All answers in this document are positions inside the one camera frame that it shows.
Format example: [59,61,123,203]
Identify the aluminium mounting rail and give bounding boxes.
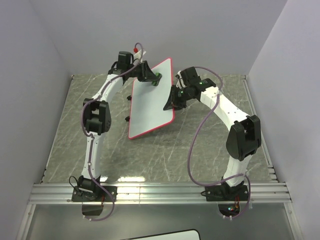
[28,182,292,205]

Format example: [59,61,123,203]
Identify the green whiteboard eraser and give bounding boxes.
[151,72,162,87]

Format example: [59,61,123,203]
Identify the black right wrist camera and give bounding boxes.
[179,66,201,87]

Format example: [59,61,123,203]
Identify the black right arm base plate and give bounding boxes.
[200,184,249,202]

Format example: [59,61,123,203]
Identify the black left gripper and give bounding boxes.
[128,61,160,83]

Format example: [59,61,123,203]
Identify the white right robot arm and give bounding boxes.
[164,75,262,200]

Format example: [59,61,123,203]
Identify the white tablet at bottom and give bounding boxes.
[131,229,201,240]

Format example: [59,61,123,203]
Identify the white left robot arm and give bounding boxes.
[77,60,162,201]

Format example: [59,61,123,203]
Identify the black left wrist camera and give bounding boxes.
[116,51,133,71]

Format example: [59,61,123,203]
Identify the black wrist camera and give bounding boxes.
[179,66,201,87]
[116,51,133,71]

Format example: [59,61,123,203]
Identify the metal wire whiteboard stand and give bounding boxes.
[125,95,132,122]

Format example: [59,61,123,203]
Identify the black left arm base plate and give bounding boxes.
[71,186,118,203]

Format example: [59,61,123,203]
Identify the red framed whiteboard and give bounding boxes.
[128,57,175,140]

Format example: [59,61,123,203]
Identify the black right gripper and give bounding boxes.
[163,86,191,113]

